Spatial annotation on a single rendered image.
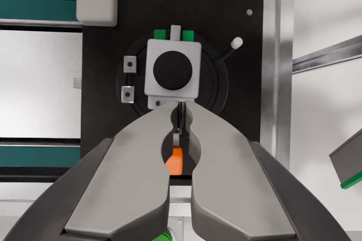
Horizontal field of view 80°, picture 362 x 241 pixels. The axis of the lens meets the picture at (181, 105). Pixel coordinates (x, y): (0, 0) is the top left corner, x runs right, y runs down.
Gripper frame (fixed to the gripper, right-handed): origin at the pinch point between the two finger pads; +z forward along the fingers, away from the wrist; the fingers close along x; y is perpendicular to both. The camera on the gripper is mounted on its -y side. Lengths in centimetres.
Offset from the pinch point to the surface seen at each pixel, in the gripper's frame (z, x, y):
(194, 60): 5.9, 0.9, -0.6
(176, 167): 2.6, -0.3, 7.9
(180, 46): 6.4, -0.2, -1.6
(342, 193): 16.4, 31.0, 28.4
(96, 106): 13.4, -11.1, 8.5
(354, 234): 63, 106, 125
